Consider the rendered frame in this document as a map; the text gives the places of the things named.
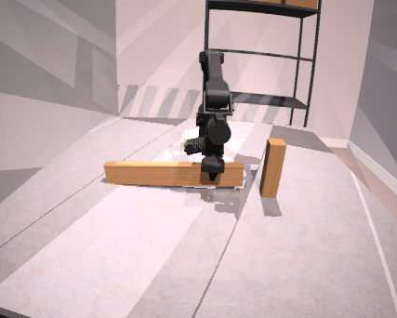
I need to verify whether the wooden post with slot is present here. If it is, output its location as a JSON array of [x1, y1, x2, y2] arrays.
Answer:
[[259, 139, 287, 198]]

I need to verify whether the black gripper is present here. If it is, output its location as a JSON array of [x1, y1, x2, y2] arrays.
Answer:
[[201, 131, 225, 181]]

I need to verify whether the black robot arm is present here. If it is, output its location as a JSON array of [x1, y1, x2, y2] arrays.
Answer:
[[184, 49, 234, 156]]

